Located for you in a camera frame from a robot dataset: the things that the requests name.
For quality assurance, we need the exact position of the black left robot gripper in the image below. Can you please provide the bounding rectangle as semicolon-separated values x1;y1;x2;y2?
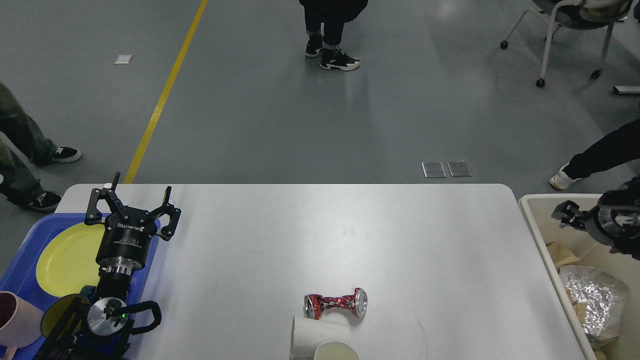
84;172;182;276

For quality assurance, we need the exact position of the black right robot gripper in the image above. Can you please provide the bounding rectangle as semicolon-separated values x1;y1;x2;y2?
551;200;639;248

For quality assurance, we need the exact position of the yellow plastic plate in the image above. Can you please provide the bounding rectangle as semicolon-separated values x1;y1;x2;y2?
35;223;105;297

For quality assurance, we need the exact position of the foil tray with paper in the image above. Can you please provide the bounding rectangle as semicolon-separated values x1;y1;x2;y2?
558;265;630;350

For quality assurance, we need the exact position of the pink mug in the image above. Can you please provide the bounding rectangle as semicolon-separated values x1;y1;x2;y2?
0;291;44;360

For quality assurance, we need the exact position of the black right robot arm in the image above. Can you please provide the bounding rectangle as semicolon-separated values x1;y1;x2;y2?
551;177;640;261

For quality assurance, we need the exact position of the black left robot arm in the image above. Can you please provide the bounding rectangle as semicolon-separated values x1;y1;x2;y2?
34;172;182;360

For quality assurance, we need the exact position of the beige plastic bin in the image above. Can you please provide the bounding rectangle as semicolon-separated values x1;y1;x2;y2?
518;193;640;360

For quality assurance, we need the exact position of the person at right edge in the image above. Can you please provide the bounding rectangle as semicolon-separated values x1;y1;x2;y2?
548;120;640;191

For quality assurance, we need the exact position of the crumpled brown paper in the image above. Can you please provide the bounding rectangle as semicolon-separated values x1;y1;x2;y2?
571;300;589;331

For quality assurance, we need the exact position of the right floor socket plate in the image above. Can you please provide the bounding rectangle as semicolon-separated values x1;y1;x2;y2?
446;161;473;178

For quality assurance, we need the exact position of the floor socket plate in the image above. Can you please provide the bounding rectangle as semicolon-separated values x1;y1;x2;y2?
422;161;448;179
446;161;473;178

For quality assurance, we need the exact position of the dark blue HOME mug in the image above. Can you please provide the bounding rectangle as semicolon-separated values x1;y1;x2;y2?
39;293;92;356

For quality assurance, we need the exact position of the white bar on floor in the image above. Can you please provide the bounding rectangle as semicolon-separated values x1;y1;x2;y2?
612;85;640;96

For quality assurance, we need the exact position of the left floor socket plate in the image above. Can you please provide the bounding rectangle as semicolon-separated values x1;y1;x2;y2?
422;161;448;179

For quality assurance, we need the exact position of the person in green jeans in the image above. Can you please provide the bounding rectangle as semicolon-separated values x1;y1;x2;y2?
0;83;82;213

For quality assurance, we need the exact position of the white paper on floor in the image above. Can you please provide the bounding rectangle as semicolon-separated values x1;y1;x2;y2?
114;54;134;65

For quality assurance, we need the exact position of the white office chair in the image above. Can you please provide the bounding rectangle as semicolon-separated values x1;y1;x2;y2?
499;0;634;89

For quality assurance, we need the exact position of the crushed red can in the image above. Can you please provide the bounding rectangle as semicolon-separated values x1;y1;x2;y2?
303;287;369;321

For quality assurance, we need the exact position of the white paper cup lying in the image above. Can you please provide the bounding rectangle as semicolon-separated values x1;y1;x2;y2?
289;316;351;360

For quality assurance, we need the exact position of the white paper cup upright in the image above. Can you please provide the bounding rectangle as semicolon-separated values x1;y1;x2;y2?
313;341;360;360

